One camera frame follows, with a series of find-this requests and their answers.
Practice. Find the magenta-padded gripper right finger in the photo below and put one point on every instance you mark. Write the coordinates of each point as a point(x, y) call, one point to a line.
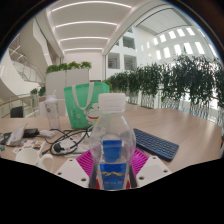
point(151, 171)

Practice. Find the dark blue keyboard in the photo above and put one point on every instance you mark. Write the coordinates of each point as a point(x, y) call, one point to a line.
point(156, 145)

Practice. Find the white charger block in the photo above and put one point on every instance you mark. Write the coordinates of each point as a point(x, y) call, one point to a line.
point(47, 133)

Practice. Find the green tote bag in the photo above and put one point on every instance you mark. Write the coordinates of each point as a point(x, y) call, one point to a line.
point(81, 106)

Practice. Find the black power adapter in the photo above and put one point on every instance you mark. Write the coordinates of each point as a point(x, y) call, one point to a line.
point(30, 132)

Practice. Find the ceiling light strips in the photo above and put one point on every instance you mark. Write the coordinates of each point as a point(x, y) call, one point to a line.
point(83, 23)

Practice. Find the black chair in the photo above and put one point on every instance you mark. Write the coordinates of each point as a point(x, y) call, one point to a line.
point(16, 112)

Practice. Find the clipboard with papers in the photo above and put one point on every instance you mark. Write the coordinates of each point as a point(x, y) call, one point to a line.
point(15, 136)

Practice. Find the white mug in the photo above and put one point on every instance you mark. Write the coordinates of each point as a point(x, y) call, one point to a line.
point(28, 156)

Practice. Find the clear blue-labelled water bottle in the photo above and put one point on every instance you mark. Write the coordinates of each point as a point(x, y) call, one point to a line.
point(112, 133)

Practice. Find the white cabinet with plants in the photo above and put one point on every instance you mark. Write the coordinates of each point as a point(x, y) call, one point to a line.
point(66, 81)

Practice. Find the colourful sticker sheet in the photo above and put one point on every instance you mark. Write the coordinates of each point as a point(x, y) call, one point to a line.
point(30, 145)

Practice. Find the row of green plants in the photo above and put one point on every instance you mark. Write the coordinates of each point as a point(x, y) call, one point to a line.
point(173, 83)

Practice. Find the clear tumbler with lid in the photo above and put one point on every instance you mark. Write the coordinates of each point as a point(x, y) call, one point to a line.
point(52, 113)

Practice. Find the wooden planter with plants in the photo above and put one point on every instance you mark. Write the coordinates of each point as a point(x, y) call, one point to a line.
point(37, 95)

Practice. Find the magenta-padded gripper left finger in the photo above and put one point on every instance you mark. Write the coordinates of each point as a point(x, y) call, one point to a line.
point(71, 171)

